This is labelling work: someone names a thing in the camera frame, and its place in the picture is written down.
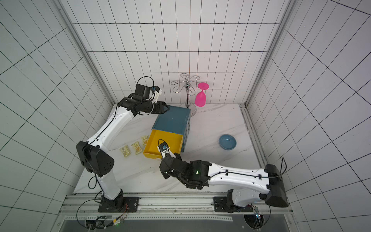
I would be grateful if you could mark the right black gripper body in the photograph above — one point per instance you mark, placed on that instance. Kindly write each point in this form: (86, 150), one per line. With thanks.
(167, 164)

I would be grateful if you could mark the yellow cookie packet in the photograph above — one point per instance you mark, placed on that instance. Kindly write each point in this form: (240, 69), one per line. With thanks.
(137, 148)
(144, 140)
(125, 151)

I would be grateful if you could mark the pink plastic wine glass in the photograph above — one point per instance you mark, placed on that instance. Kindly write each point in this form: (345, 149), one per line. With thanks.
(200, 100)

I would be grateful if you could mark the chrome glass holder stand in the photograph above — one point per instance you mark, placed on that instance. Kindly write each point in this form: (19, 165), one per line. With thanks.
(185, 82)

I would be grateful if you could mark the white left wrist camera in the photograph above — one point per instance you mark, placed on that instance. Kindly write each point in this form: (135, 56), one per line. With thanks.
(156, 92)

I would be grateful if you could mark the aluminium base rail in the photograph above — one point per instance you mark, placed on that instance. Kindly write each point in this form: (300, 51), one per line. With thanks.
(86, 208)

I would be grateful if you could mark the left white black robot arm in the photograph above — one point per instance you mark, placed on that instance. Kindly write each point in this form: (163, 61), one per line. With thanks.
(93, 153)

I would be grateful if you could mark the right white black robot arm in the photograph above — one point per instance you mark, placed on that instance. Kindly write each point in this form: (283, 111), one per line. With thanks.
(248, 186)

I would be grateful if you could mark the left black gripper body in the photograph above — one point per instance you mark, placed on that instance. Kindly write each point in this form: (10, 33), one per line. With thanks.
(150, 107)

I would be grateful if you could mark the blue ceramic bowl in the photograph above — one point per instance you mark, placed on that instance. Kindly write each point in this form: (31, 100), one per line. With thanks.
(227, 142)

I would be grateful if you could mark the teal drawer cabinet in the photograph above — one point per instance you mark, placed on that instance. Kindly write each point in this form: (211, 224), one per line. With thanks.
(175, 120)

